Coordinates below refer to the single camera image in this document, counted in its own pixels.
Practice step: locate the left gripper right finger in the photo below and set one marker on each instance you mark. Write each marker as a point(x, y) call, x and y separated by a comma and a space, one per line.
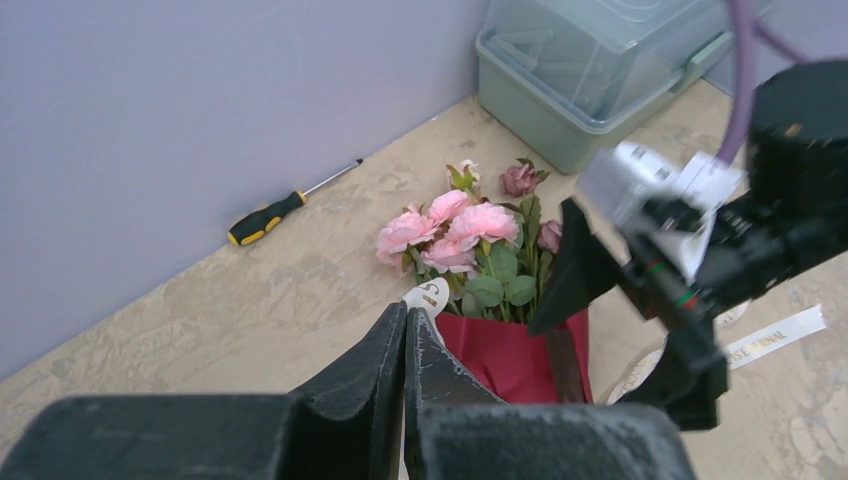
point(455, 428)

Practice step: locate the pink flower bouquet red wrap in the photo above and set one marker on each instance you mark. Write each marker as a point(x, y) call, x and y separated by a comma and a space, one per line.
point(481, 268)

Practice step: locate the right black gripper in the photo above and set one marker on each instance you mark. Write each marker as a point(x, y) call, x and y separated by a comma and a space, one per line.
point(792, 218)

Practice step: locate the yellow black screwdriver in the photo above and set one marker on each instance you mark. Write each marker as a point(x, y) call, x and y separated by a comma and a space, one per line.
point(258, 223)

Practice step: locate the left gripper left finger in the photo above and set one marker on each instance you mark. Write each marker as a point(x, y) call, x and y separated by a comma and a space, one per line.
point(343, 423)

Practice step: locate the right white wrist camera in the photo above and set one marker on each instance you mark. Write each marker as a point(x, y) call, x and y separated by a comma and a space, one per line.
point(640, 192)

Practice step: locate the cream printed ribbon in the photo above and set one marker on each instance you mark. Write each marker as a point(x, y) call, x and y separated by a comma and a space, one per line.
point(762, 338)

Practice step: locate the green translucent plastic toolbox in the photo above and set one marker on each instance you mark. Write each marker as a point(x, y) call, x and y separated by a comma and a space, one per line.
point(571, 77)

